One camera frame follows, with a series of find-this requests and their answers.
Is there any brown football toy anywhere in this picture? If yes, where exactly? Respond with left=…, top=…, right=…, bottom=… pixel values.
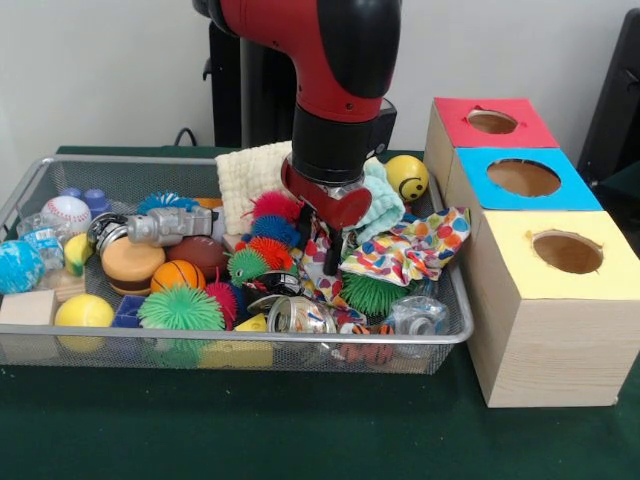
left=165, top=236, right=229, bottom=281

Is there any clear shallow mesh bin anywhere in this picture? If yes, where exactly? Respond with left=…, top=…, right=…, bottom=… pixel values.
left=0, top=155, right=476, bottom=375

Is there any orange basketball toy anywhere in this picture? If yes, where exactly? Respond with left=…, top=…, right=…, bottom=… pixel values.
left=150, top=260, right=206, bottom=295

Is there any rainbow spiky caterpillar toy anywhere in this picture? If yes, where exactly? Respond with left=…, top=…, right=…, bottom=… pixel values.
left=228, top=190, right=303, bottom=287

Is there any white baseball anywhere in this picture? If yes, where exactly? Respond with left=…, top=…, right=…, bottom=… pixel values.
left=42, top=196, right=91, bottom=236

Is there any large green spiky ball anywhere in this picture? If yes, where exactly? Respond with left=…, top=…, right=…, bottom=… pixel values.
left=340, top=272, right=411, bottom=319

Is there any silver robot toy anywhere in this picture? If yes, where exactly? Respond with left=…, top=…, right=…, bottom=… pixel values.
left=127, top=207, right=214, bottom=248

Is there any plain yellow ball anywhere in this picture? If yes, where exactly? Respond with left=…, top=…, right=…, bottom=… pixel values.
left=55, top=295, right=116, bottom=353

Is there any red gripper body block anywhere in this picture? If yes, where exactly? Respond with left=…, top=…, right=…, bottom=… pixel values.
left=280, top=155, right=374, bottom=231

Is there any black chair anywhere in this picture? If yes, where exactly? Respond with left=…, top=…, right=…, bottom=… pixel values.
left=580, top=10, right=640, bottom=196

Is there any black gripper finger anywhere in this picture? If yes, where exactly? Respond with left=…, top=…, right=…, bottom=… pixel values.
left=296, top=198, right=314, bottom=233
left=322, top=226, right=342, bottom=277

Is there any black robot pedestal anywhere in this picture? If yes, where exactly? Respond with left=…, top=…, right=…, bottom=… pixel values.
left=205, top=20, right=301, bottom=151

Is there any burger toy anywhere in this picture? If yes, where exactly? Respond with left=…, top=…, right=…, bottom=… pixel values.
left=100, top=237, right=167, bottom=298

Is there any cream yellow cloth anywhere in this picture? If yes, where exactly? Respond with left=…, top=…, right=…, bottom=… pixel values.
left=215, top=140, right=296, bottom=236

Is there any polka dot colourful cloth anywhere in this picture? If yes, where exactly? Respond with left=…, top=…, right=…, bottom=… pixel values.
left=340, top=207, right=471, bottom=289
left=298, top=215, right=351, bottom=307

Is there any mint green cloth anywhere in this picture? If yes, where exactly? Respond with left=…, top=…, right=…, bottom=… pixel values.
left=352, top=160, right=407, bottom=246

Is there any small green spiky ball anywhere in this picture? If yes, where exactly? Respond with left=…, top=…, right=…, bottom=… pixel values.
left=138, top=287, right=225, bottom=333

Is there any yellow smiley ball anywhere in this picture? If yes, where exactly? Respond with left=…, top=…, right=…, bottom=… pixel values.
left=384, top=155, right=429, bottom=204

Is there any blue globe ball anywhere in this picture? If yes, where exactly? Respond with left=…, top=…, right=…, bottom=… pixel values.
left=0, top=240, right=46, bottom=295

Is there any crushed silver can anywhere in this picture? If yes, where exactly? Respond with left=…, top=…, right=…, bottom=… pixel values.
left=268, top=295, right=339, bottom=336

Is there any wooden box with three holes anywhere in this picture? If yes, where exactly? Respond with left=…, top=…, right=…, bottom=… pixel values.
left=422, top=97, right=640, bottom=409

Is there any pale wooden block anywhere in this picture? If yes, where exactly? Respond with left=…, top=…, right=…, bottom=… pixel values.
left=0, top=290, right=58, bottom=361

